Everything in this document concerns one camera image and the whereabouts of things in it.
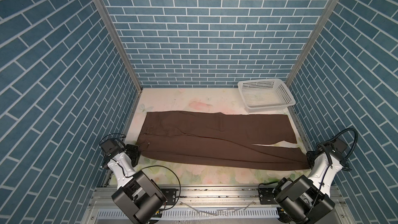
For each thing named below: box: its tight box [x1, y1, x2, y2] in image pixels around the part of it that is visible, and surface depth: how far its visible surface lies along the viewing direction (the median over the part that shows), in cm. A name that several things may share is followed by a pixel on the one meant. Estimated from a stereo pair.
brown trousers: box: [136, 110, 311, 172], surface depth 95 cm
